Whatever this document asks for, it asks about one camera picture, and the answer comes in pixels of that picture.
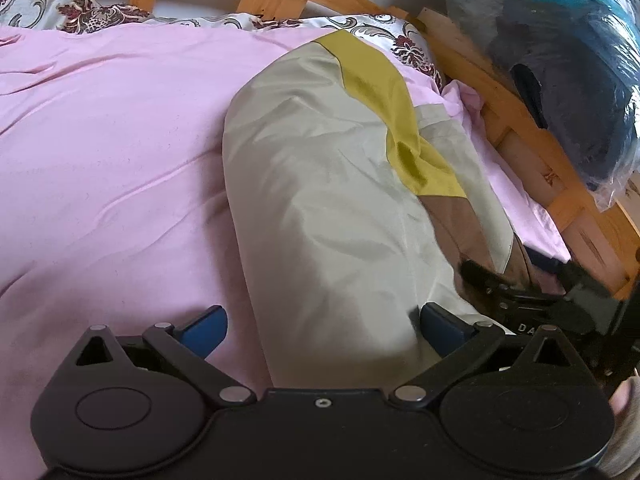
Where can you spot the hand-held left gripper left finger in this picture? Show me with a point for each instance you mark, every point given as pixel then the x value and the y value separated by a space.
pixel 205 332

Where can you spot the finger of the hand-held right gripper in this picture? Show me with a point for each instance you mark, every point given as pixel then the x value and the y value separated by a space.
pixel 480 274
pixel 550 264

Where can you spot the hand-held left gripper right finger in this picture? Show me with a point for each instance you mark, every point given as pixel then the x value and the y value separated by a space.
pixel 440 332

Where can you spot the cream and yellow pillow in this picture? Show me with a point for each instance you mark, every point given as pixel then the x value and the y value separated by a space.
pixel 325 185

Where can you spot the person's right forearm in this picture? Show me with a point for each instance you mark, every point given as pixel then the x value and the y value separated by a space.
pixel 630 425

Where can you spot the plastic bag of dark clothes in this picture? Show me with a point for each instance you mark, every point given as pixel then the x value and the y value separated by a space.
pixel 565 85

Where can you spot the pink bed sheet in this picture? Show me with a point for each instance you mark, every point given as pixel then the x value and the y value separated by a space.
pixel 110 160

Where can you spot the floral satin pillow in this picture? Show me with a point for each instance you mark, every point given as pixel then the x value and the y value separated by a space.
pixel 35 7
pixel 380 27

